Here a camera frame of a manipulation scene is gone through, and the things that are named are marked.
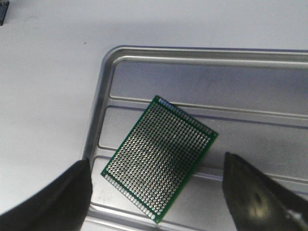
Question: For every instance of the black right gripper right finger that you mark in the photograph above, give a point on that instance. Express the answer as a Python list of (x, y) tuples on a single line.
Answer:
[(258, 203)]

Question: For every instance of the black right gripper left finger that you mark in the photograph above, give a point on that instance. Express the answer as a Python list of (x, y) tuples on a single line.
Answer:
[(60, 206)]

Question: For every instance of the green perforated circuit board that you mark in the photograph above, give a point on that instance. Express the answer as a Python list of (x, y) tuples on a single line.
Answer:
[(158, 157)]

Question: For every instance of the silver metal tray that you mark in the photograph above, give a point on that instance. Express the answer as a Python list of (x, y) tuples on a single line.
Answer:
[(257, 101)]

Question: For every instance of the red emergency stop button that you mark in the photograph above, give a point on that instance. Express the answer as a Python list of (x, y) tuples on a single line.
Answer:
[(4, 4)]

